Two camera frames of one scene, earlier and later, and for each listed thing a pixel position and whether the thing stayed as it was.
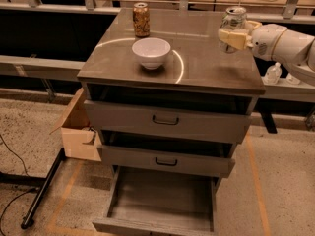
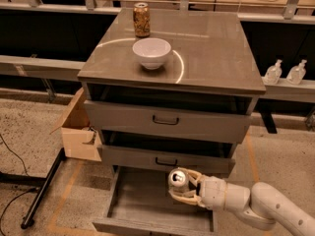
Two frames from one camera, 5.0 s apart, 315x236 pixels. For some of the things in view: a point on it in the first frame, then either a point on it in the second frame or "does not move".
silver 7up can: [233, 18] → [178, 179]
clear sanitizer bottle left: [273, 74] does not move
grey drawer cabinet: [169, 105] does not move
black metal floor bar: [36, 202] does not move
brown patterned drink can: [141, 18] does not move
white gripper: [264, 42] → [213, 192]
